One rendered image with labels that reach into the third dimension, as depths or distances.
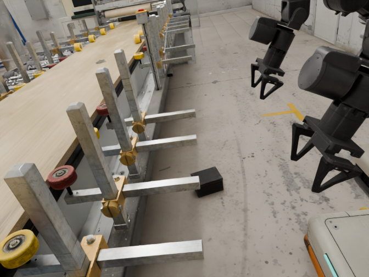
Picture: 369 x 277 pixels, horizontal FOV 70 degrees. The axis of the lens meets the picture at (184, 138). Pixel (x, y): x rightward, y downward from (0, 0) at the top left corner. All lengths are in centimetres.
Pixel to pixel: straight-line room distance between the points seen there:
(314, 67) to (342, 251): 102
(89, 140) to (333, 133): 54
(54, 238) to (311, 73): 53
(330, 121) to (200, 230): 136
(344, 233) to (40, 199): 124
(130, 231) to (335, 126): 66
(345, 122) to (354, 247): 95
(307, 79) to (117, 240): 69
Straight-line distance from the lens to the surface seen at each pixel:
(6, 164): 111
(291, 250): 167
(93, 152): 73
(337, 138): 50
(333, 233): 142
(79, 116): 69
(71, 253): 60
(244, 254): 163
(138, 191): 85
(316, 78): 44
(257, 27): 84
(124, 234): 89
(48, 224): 55
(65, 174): 88
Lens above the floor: 135
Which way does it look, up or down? 31 degrees down
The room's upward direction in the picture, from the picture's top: 11 degrees counter-clockwise
